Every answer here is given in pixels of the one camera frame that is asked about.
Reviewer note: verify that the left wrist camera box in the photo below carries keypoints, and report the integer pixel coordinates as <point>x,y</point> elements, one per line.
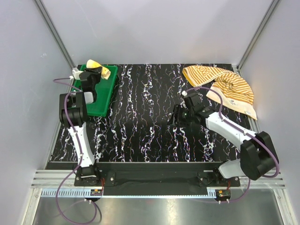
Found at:
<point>75,74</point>

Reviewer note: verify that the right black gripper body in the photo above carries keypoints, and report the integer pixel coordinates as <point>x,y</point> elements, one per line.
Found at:
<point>185,117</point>

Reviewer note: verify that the yellow orange striped towel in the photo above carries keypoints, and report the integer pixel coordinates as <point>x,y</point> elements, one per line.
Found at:
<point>235,92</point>

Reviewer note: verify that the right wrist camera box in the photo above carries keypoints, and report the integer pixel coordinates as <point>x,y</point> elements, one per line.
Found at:
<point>192,100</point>

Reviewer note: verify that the yellow cream towel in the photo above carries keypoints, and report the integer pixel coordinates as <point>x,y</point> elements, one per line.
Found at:
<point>95,66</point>

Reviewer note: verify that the right small controller board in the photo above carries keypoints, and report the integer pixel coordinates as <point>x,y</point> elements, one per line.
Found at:
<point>225,193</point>

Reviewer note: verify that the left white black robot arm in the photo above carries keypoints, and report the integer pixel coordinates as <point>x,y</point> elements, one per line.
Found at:
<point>73,115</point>

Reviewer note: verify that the green plastic tray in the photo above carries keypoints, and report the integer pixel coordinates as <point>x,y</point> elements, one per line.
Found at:
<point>104,91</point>

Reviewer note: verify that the small controller board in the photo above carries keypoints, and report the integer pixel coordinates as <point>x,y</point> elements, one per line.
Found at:
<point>96,192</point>
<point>225,193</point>

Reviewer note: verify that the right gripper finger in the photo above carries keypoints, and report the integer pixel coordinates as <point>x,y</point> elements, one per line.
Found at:
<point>177,109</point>
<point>173,121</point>

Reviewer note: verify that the slotted aluminium cable duct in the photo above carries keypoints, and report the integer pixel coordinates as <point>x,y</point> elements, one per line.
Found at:
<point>109,192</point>

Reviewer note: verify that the left small controller board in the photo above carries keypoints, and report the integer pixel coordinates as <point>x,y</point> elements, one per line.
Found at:
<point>96,192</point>

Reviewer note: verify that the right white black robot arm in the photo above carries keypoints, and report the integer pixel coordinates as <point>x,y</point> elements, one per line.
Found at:
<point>258,157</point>

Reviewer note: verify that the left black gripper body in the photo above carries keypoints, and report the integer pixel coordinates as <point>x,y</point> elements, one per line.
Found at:
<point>95,78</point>

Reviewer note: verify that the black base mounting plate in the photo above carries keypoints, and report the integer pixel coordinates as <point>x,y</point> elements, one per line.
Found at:
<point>163,176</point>

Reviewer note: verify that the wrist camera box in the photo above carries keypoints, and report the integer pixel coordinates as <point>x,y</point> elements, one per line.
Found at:
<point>75,74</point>
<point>192,100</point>

